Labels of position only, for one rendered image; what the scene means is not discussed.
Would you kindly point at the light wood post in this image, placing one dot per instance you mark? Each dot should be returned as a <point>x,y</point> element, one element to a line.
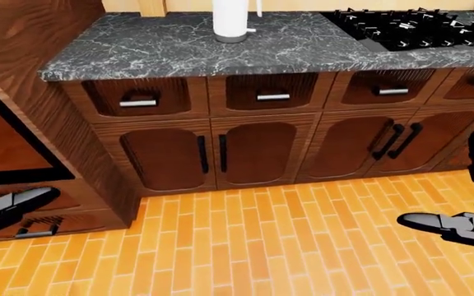
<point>152,7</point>

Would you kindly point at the black grey right robot hand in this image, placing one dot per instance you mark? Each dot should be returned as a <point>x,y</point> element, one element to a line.
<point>459,223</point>

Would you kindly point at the black grey left robot hand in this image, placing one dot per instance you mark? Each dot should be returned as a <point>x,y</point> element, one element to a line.
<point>19,198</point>

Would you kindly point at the tall wood cabinet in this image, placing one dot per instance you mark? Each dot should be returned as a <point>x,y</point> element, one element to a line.
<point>35,46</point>

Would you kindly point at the wood cabinet door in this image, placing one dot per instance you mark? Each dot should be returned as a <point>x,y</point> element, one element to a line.
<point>344,148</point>
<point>459,160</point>
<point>261,154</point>
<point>163,157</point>
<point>438,138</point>

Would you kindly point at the dark wood base cabinet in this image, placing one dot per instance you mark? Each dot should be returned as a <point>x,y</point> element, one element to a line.
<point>261,118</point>

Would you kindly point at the white electric kettle grey base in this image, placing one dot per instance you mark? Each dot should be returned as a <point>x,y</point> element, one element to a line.
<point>229,18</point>

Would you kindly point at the black gas cooktop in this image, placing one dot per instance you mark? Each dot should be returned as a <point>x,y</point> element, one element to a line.
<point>401,34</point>

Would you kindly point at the wood drawer front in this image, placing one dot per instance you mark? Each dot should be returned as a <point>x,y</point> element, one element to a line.
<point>270,111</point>
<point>467,100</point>
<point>385,106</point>
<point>97,115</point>

